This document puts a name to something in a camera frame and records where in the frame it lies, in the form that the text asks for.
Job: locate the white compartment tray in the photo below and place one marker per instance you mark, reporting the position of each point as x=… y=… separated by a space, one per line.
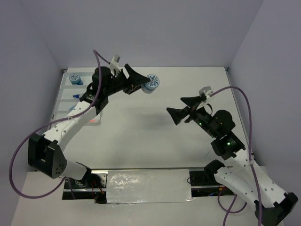
x=67 y=90

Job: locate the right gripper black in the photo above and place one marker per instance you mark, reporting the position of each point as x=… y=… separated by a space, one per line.
x=177 y=114

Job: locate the blue paint jar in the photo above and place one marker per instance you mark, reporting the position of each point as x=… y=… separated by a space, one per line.
x=75 y=79
x=150 y=86

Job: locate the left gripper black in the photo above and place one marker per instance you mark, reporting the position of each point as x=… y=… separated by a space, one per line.
x=135 y=81

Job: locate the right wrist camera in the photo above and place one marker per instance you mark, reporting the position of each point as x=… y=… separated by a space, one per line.
x=206 y=92

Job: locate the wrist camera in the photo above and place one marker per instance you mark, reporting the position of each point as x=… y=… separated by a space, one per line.
x=114 y=64
x=206 y=92

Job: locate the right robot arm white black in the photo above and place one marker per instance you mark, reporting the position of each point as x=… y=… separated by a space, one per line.
x=238 y=172

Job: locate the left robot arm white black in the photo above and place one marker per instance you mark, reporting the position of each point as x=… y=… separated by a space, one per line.
x=45 y=152

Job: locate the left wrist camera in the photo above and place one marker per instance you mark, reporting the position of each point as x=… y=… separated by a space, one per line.
x=114 y=64

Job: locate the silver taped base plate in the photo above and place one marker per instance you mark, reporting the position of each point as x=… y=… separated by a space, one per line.
x=148 y=186

